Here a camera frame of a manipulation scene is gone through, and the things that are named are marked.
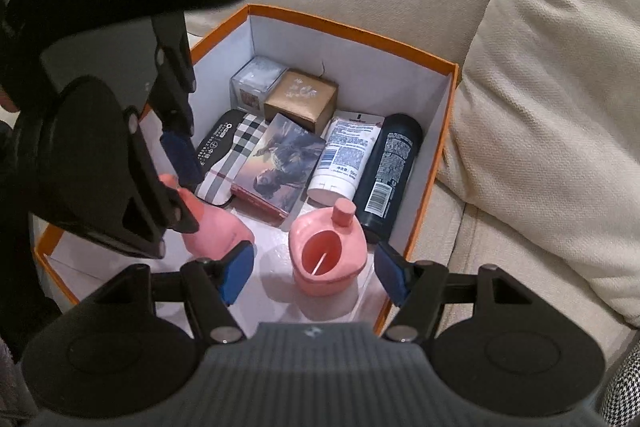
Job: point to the dark cylindrical bottle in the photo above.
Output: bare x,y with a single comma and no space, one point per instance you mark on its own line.
390,167

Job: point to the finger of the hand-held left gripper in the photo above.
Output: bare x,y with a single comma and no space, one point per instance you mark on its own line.
150,187
182,157

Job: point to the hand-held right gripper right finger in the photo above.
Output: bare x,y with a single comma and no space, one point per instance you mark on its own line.
392,277

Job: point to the orange cardboard box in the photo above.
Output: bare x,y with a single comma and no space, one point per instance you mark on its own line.
350,57

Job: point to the houndstooth cushion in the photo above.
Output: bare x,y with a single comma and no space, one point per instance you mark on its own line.
622,392

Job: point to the cream cushion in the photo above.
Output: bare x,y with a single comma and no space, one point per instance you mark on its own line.
550,82

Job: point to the pink pump bottle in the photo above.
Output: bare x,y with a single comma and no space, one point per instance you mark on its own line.
215,232

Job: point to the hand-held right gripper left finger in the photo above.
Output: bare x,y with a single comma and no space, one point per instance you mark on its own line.
236,274

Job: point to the picture printed card box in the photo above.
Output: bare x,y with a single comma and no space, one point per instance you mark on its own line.
280,162

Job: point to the plaid and black pouch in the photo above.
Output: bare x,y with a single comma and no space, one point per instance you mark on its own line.
227,147

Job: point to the large pink container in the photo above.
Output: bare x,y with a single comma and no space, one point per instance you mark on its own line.
350,242

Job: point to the white squeeze tube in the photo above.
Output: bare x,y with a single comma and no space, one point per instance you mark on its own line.
342,152

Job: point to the clear plastic cube box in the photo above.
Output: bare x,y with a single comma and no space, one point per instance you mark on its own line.
255,82

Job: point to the brown gift box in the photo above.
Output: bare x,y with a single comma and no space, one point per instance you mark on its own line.
300,99

